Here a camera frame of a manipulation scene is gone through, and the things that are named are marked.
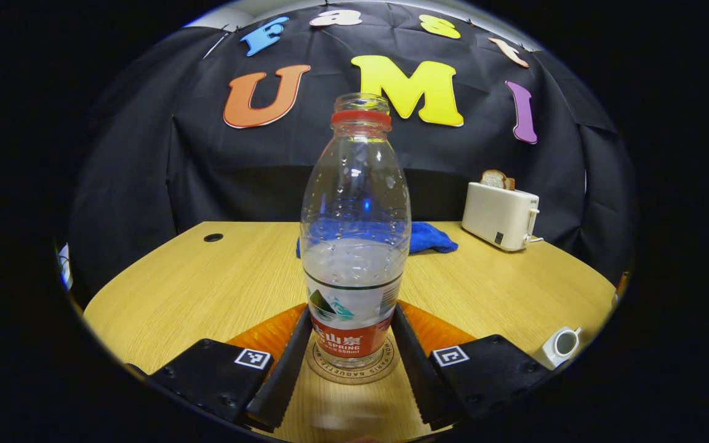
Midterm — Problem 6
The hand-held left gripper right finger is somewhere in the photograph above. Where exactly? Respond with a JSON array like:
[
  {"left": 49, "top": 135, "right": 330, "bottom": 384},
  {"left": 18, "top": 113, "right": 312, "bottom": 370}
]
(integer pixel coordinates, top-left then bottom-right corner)
[{"left": 390, "top": 300, "right": 552, "bottom": 431}]

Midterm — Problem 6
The white toaster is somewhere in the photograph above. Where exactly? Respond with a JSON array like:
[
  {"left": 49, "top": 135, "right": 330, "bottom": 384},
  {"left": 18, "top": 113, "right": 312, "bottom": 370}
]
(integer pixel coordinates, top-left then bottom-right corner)
[{"left": 462, "top": 182, "right": 541, "bottom": 252}]

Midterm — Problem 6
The round cork coaster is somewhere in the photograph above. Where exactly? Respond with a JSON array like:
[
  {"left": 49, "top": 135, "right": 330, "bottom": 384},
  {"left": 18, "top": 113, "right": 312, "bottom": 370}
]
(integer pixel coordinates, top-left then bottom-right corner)
[{"left": 305, "top": 335, "right": 401, "bottom": 386}]

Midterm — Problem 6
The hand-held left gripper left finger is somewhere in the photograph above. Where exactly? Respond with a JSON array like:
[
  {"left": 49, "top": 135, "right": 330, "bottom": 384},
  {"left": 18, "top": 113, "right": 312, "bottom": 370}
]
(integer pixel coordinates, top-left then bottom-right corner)
[{"left": 145, "top": 303, "right": 313, "bottom": 431}]

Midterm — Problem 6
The blue towel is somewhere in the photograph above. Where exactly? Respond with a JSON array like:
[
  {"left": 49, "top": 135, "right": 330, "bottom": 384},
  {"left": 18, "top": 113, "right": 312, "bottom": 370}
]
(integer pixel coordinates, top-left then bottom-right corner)
[{"left": 296, "top": 218, "right": 459, "bottom": 259}]

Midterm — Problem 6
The white ceramic teacup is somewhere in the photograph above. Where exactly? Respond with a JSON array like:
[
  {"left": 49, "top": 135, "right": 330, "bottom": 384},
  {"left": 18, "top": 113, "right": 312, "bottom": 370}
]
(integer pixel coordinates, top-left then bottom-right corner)
[{"left": 533, "top": 326, "right": 583, "bottom": 371}]

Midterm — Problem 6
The clear plastic water bottle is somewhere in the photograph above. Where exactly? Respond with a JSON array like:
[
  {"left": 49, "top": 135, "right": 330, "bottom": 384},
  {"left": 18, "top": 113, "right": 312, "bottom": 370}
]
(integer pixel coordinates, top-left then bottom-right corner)
[{"left": 299, "top": 92, "right": 412, "bottom": 370}]

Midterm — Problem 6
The toast slice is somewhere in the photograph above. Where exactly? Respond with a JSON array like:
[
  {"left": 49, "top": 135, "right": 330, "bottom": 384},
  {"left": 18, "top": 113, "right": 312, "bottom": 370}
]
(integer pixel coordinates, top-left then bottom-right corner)
[{"left": 480, "top": 169, "right": 516, "bottom": 191}]

